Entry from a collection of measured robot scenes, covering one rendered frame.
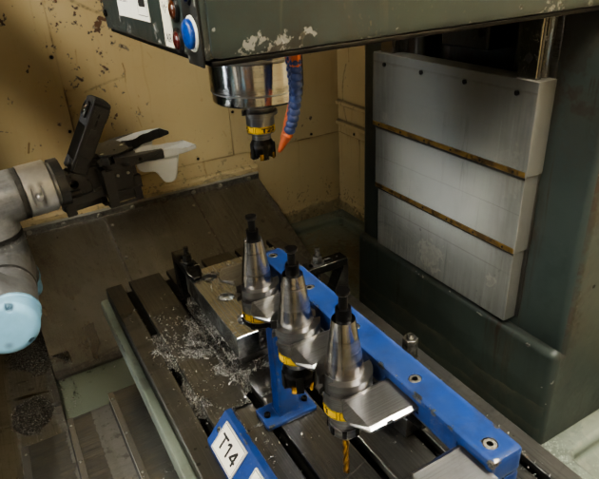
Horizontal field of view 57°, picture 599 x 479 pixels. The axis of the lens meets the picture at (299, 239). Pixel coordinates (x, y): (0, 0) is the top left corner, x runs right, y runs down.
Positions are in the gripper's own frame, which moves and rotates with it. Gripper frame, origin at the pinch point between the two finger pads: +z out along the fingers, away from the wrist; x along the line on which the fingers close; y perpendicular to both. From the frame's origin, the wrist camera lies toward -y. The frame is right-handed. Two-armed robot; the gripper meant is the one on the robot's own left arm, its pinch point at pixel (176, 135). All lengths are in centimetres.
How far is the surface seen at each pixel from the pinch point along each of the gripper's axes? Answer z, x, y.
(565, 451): 58, 44, 79
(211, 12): -6.0, 30.3, -20.7
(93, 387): -19, -45, 76
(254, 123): 13.8, 1.5, 1.0
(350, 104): 105, -82, 32
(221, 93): 8.2, 1.7, -5.3
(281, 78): 16.0, 8.1, -7.0
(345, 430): -6, 47, 23
